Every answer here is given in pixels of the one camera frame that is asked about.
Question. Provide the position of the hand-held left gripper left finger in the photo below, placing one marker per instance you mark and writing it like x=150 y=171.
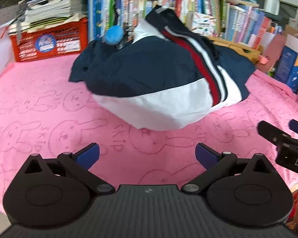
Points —
x=88 y=155

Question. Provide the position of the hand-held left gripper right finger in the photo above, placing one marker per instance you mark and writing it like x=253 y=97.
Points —
x=206 y=155

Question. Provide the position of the navy white striped jacket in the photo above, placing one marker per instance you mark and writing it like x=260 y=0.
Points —
x=144 y=74

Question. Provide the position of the pink bunny print blanket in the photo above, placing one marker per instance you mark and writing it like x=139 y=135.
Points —
x=39 y=129

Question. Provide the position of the blue printed carton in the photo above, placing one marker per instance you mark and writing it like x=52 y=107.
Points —
x=290 y=67

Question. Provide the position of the pink sticky note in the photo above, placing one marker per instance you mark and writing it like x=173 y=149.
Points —
x=263 y=60

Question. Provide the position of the mauve cardboard sheet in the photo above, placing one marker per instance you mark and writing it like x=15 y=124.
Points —
x=274 y=52

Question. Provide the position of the wooden drawer organizer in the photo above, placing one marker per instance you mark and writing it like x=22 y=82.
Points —
x=238 y=48

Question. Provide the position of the row of pastel spined books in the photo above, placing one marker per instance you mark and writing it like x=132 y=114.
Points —
x=250 y=27

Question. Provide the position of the blue plush ball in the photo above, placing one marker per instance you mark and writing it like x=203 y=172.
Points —
x=113 y=35

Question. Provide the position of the red plastic crate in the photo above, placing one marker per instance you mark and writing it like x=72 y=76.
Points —
x=27 y=47

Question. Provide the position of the white patterned book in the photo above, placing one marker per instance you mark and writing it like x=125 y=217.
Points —
x=206 y=23

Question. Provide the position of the row of colourful paperback books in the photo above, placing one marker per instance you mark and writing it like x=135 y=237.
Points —
x=203 y=2

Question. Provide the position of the stack of papers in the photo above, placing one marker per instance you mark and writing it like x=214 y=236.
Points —
x=52 y=10

